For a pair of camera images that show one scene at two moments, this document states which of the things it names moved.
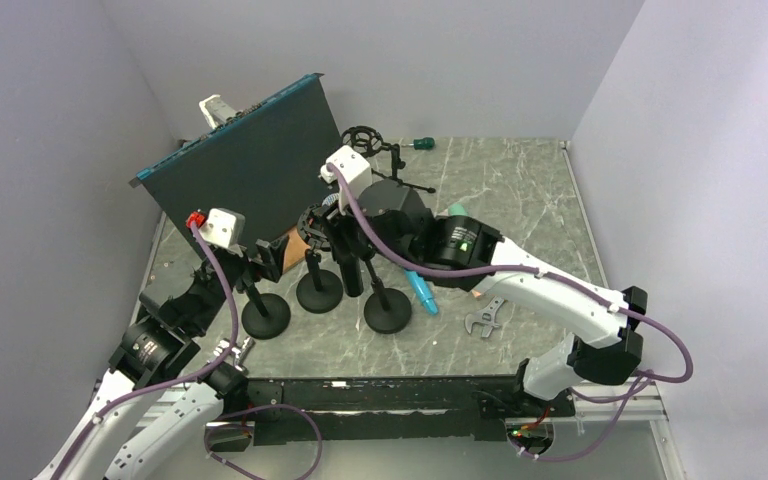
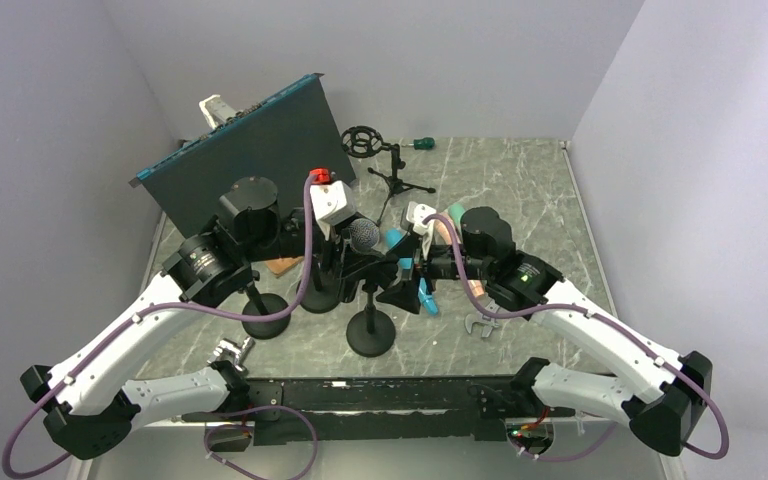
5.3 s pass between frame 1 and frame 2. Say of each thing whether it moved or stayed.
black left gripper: moved
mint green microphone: stayed
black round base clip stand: stayed
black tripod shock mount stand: stayed
